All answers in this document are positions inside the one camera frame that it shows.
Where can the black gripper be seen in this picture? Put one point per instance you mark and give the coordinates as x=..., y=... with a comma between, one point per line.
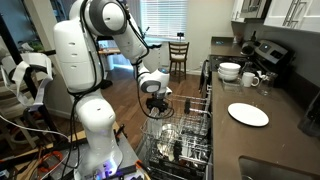
x=159, y=104

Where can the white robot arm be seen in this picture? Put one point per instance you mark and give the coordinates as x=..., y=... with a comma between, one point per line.
x=96, y=116

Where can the black kitchen utensil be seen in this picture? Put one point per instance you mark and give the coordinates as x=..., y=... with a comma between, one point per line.
x=177, y=150

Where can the black clamp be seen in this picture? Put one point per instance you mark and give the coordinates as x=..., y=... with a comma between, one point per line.
x=120, y=130

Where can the black cutlery basket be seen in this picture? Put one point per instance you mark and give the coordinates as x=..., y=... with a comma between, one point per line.
x=173, y=168

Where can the dark hanging towel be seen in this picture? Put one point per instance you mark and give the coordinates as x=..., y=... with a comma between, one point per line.
x=204, y=76

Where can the wooden chair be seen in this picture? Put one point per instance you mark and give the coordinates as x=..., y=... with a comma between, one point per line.
x=178, y=56

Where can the white ceramic bowl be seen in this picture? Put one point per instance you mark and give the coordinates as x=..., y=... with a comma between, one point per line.
x=227, y=79
x=228, y=75
x=230, y=66

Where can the clear drinking glasses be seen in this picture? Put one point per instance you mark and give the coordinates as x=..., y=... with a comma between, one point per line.
x=231, y=87

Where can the wooden desk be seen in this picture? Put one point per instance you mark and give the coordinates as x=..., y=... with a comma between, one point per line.
x=110, y=51

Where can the wooden board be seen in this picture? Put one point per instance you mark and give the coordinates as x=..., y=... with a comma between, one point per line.
x=76, y=136

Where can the white window blinds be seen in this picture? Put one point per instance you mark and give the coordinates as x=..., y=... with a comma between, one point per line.
x=163, y=20

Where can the white mug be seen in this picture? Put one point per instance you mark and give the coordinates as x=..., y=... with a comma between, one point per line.
x=247, y=80

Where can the clear glass jar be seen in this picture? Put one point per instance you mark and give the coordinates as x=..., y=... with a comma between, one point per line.
x=266, y=85

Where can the kitchen sink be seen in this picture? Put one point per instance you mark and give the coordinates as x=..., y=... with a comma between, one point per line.
x=266, y=170

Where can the dark glass bottle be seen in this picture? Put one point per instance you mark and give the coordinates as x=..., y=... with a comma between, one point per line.
x=254, y=36

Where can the narrow white upper cabinet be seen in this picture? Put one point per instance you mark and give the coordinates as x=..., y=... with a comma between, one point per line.
x=236, y=10

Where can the stainless microwave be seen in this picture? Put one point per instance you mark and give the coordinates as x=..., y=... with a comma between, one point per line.
x=253, y=6

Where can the black metal stand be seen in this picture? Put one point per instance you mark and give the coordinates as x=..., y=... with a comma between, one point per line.
x=6, y=38

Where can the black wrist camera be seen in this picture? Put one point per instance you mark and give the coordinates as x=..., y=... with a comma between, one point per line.
x=148, y=104

